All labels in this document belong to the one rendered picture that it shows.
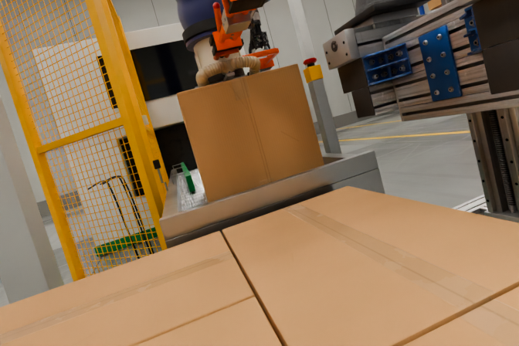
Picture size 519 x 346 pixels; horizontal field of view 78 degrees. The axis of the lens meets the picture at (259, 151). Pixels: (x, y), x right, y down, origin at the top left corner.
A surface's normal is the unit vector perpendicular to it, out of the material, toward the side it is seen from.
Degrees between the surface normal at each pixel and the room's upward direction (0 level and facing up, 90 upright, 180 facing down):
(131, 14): 90
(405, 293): 0
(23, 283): 90
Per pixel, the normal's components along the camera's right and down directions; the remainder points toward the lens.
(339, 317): -0.26, -0.96
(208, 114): 0.21, 0.02
